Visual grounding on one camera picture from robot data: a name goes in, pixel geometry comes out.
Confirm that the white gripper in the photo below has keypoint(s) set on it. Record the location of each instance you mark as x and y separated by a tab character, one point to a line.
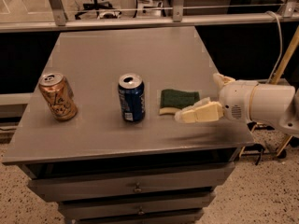
235	99

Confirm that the green and yellow sponge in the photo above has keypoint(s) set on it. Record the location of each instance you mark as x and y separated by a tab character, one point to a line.
174	100

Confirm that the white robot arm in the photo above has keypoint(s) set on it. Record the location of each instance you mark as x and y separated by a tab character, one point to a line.
248	101

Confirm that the blue pepsi can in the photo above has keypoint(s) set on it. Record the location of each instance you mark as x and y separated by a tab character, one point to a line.
131	94

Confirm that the orange la croix can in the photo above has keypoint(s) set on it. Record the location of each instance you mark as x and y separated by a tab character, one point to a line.
58	94

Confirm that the grey drawer cabinet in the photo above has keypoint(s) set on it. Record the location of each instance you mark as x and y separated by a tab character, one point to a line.
119	161

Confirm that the metal railing frame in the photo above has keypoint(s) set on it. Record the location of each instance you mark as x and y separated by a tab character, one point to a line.
63	15

